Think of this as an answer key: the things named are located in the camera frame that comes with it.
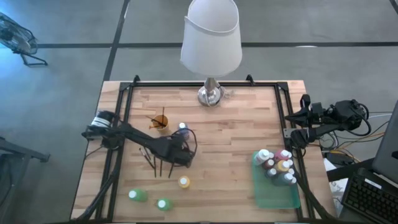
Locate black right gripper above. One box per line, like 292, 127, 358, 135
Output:
285, 94, 326, 127

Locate large purple paint bottle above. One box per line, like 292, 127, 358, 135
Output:
178, 122, 190, 140

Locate large pink paint bottle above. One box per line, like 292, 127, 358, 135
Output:
275, 149, 290, 162

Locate pale bristle silver ferrule paintbrush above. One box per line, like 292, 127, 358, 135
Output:
145, 115, 166, 127

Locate light green paint bottle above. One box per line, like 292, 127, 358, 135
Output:
128, 189, 149, 203
157, 197, 174, 212

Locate dark green paint bottle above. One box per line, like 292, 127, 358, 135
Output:
273, 172, 295, 187

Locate orange brush holder cup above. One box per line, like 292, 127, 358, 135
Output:
152, 114, 170, 133

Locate black power strip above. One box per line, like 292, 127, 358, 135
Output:
325, 149, 355, 166

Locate white papers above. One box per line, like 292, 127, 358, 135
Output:
323, 158, 349, 215

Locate teal plastic bin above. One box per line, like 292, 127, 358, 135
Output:
251, 151, 302, 210

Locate grey monitor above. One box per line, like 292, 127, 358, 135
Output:
371, 99, 398, 184

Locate black keyboard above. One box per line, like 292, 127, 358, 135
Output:
340, 172, 398, 224

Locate silver table lamp white shade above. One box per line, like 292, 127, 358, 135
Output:
180, 0, 243, 108

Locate dark metal stand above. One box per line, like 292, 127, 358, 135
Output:
0, 133, 51, 224

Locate black floor fan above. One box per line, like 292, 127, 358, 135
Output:
0, 12, 49, 67

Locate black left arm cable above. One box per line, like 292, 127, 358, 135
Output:
170, 127, 198, 157

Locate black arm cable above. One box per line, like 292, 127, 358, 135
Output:
353, 103, 373, 137
170, 127, 198, 157

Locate black aluminium table frame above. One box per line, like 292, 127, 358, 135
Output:
73, 80, 338, 222

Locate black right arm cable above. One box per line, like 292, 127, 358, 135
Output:
353, 103, 373, 137

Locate yellow cable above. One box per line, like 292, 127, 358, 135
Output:
337, 131, 387, 150

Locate white cable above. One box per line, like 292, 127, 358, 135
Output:
368, 112, 393, 121

